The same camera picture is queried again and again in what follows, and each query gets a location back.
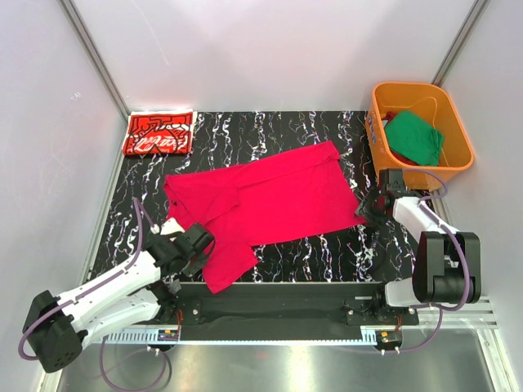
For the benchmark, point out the left aluminium corner post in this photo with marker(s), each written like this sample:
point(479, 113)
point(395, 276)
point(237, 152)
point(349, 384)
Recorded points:
point(84, 36)

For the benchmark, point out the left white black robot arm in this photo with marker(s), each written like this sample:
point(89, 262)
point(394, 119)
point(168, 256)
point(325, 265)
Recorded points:
point(58, 328)

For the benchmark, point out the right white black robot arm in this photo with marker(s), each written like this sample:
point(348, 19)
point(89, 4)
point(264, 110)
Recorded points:
point(447, 267)

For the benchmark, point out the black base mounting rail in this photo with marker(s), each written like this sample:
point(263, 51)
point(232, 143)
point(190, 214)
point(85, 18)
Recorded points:
point(263, 312)

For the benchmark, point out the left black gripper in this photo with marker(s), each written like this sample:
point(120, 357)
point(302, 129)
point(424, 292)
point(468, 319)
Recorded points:
point(203, 248)

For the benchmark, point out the aluminium corner post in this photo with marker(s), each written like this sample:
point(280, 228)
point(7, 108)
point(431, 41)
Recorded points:
point(84, 36)
point(456, 47)

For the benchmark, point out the green t-shirt in basket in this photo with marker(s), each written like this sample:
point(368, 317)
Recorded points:
point(414, 139)

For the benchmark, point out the orange plastic basket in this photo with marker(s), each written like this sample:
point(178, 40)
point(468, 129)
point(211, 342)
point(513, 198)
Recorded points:
point(433, 105)

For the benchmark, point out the folded red patterned t-shirt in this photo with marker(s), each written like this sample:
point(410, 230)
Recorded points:
point(159, 132)

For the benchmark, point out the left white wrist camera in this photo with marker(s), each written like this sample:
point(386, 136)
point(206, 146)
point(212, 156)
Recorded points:
point(170, 226)

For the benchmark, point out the crimson red polo shirt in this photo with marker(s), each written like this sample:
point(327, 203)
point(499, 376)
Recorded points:
point(295, 194)

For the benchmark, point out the right aluminium corner post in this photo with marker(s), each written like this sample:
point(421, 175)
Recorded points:
point(456, 47)

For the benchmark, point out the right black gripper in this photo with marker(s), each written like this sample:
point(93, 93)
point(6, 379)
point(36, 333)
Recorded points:
point(368, 208)

